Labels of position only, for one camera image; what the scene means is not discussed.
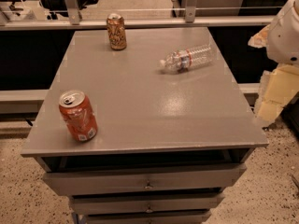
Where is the gold tea can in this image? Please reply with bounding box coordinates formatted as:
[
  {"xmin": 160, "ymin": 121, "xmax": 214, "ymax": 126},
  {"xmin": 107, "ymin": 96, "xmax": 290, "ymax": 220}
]
[{"xmin": 107, "ymin": 13, "xmax": 127, "ymax": 50}]

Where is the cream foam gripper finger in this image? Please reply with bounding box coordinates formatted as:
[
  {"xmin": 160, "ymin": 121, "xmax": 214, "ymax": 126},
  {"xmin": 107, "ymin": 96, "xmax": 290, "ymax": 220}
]
[
  {"xmin": 254, "ymin": 63, "xmax": 299, "ymax": 123},
  {"xmin": 248, "ymin": 25, "xmax": 270, "ymax": 49}
]

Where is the clear plastic water bottle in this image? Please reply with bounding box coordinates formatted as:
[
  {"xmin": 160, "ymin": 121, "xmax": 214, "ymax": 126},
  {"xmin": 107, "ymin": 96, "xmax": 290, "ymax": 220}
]
[{"xmin": 160, "ymin": 45, "xmax": 212, "ymax": 73}]

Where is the orange soda can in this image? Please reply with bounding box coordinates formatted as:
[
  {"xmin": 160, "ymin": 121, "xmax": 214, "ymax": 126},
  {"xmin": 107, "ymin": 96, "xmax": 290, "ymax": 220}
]
[{"xmin": 59, "ymin": 90, "xmax": 98, "ymax": 142}]

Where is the grey metal railing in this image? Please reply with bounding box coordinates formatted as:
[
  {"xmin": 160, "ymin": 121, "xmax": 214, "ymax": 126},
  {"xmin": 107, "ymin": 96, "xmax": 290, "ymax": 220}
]
[{"xmin": 1, "ymin": 0, "xmax": 273, "ymax": 31}]

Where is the grey metal drawer cabinet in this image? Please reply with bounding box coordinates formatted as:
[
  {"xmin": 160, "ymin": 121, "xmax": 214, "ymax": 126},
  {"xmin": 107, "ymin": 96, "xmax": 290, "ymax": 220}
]
[{"xmin": 22, "ymin": 28, "xmax": 267, "ymax": 224}]

